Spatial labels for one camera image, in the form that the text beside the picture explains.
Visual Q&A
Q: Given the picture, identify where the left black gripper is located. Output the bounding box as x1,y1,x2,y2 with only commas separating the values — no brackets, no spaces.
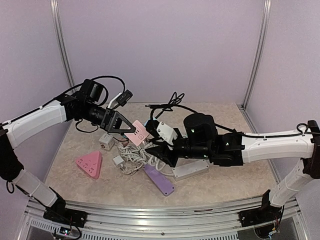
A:
82,101,137,132

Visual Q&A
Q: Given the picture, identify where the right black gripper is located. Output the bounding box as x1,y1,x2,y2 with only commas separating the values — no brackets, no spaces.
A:
145,127,213,167

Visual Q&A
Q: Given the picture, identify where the white multi socket adapter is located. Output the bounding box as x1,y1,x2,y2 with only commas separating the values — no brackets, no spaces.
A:
99,133,115,151

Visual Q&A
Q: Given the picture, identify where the pink plug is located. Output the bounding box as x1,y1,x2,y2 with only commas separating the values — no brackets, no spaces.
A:
121,141,129,147

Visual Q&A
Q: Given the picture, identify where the pink cube socket adapter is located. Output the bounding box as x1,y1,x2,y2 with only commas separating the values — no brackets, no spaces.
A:
124,120,150,146

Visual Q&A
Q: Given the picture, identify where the white usb charger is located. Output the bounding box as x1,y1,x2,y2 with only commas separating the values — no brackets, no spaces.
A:
112,155,126,168

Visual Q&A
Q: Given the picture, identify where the pink power strip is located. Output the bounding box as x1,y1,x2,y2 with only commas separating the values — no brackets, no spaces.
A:
75,150,103,180

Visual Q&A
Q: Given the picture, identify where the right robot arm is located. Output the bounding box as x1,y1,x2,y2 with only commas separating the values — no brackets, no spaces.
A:
146,113,320,222

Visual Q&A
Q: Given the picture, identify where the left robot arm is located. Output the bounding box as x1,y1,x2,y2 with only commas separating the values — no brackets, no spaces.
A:
0,77,136,223

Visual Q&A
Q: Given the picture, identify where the white power strip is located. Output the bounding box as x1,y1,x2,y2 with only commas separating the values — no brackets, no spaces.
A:
172,160,209,181

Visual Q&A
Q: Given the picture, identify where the purple power strip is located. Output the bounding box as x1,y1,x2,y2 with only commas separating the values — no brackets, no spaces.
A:
143,164,175,197

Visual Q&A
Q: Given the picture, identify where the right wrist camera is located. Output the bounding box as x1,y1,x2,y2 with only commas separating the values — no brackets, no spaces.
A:
145,119,183,150

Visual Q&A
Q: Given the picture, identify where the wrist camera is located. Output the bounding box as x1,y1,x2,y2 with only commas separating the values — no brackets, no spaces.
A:
145,119,183,150
107,89,133,110

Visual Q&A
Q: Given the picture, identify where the white coiled power cable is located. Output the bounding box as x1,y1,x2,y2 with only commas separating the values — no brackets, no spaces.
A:
117,138,151,165

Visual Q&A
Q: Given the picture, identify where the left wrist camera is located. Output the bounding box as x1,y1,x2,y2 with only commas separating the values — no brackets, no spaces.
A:
107,89,133,110

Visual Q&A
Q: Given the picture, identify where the white bundled cable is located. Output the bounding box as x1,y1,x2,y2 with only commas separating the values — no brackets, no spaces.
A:
119,159,148,176

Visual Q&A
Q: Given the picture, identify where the black cable far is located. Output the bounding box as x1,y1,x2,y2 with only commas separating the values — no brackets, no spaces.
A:
145,91,186,120

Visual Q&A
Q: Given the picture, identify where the front aluminium rail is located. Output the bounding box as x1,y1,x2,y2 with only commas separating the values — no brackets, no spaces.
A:
17,197,310,240

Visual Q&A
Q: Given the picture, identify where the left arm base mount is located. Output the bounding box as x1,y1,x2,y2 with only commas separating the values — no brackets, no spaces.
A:
43,207,88,228

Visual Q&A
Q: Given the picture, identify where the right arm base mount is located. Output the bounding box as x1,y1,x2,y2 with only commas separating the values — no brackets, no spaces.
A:
238,206,282,227

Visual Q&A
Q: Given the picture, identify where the left aluminium frame post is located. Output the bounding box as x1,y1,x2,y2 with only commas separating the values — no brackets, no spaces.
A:
49,0,76,94

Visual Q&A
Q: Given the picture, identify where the aluminium frame post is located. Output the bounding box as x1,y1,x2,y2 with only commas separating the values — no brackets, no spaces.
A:
49,0,76,94
240,0,272,112

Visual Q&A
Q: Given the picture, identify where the right aluminium frame post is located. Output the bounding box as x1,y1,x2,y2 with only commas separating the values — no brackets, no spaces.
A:
240,0,272,112

